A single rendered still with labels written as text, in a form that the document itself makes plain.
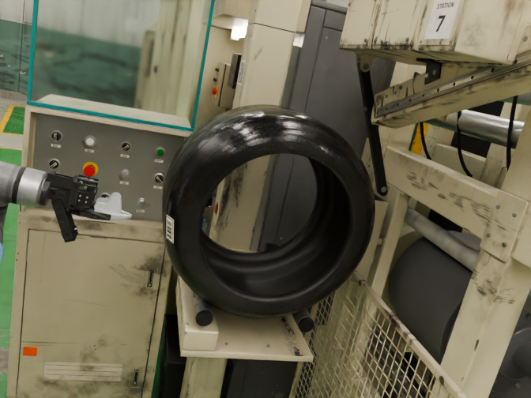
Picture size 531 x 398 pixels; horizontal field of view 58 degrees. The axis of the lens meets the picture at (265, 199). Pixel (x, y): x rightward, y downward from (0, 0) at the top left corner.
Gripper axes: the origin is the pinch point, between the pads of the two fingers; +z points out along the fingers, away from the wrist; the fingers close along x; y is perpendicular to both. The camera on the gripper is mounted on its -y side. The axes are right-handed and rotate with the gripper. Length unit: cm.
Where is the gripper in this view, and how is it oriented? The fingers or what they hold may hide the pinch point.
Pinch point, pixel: (126, 217)
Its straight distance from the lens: 125.7
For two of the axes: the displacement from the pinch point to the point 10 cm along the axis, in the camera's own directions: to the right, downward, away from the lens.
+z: 9.3, 2.4, 2.9
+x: -2.1, -3.0, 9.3
